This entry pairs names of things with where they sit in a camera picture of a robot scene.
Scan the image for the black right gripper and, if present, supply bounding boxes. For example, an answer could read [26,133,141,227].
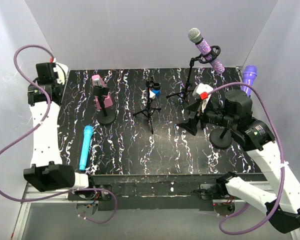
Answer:
[176,99,237,136]

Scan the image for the black tripod stand with ring clamp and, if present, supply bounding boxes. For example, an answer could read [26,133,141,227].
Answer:
[133,77,161,134]

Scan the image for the glitter purple silver-head microphone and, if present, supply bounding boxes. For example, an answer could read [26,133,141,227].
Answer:
[188,28,225,75]

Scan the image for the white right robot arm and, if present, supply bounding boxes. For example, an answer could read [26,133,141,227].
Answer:
[178,84,300,234]

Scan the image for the black round-base stand right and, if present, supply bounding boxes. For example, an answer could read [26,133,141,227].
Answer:
[209,128,232,150]

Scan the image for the cyan blue microphone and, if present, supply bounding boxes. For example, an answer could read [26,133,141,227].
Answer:
[79,125,94,172]

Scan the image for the black round-base clip stand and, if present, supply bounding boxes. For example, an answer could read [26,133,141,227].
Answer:
[93,86,116,126]

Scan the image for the black tripod stand rear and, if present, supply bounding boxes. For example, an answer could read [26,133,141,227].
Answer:
[166,45,221,104]

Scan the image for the solid purple microphone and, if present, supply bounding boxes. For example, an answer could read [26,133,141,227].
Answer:
[240,65,258,97]

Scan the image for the blue and white block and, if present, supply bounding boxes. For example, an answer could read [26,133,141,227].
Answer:
[149,89,161,100]

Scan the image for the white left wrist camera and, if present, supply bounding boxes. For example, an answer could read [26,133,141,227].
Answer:
[50,57,69,85]

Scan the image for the black front mounting rail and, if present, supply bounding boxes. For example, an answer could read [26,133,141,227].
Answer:
[92,174,222,211]

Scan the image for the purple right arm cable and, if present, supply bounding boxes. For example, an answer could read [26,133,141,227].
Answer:
[206,81,291,236]

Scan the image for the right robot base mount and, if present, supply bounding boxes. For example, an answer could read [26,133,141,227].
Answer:
[198,183,246,217]

